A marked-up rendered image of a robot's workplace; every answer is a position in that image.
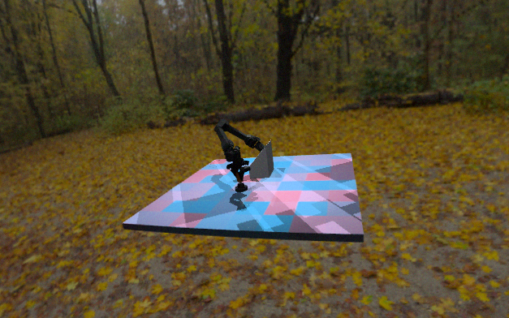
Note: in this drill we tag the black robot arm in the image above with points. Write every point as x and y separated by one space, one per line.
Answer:
228 148

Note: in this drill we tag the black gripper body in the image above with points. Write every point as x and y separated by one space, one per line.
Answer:
237 164

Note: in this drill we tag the black round pedestal with silver shaft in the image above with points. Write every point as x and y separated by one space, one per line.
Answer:
241 187

